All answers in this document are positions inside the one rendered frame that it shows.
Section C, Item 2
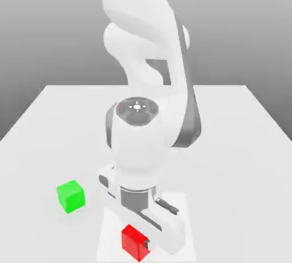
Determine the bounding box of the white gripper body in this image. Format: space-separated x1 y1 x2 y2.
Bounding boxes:
108 198 184 255

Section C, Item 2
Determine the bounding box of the small red cube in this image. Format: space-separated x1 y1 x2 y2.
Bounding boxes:
121 224 151 263

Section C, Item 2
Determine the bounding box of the small green cube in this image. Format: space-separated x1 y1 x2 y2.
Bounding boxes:
56 179 86 214

